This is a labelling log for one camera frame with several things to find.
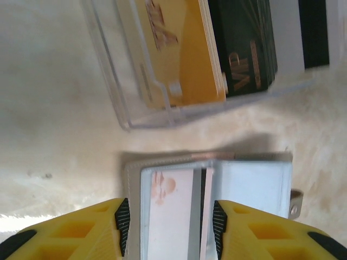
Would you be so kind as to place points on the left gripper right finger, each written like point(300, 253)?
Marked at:
point(244, 243)

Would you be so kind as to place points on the black VIP card stack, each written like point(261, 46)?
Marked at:
point(244, 40)

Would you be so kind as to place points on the white card with black stripe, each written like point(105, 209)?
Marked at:
point(314, 32)

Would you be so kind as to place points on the clear plastic card box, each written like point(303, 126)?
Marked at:
point(122, 113)

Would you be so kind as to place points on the gold VIP card stack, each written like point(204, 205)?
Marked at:
point(195, 54)

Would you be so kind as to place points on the grey leather card holder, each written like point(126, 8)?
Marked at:
point(257, 184)

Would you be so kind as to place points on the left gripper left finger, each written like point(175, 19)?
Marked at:
point(103, 243)

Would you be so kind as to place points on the white card with orange print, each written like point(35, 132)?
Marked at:
point(168, 216)

